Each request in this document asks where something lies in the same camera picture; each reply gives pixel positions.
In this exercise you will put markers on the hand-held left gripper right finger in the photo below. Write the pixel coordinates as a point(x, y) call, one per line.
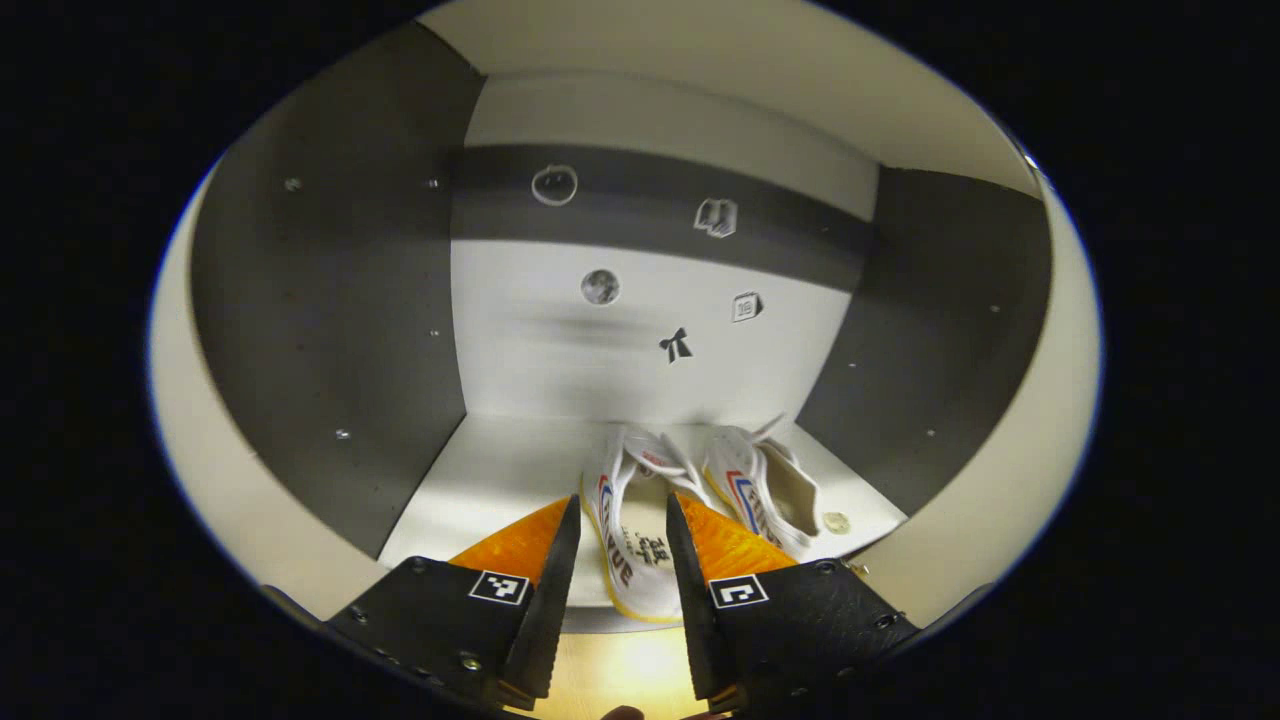
point(690, 610)

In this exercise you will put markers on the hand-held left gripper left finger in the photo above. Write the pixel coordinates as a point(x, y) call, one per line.
point(550, 610)

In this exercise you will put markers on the white canvas shoe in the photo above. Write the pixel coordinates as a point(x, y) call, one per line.
point(630, 560)
point(760, 490)

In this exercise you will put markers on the white and grey shoe cabinet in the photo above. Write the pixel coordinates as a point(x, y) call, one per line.
point(560, 350)

